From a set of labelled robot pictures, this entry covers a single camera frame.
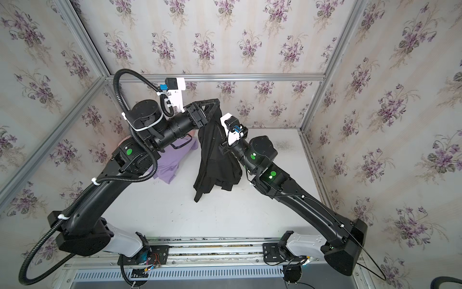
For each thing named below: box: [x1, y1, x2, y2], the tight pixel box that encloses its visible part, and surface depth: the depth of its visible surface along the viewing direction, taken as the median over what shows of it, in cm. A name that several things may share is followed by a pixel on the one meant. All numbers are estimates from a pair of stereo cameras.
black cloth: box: [193, 105, 243, 203], surface depth 66 cm
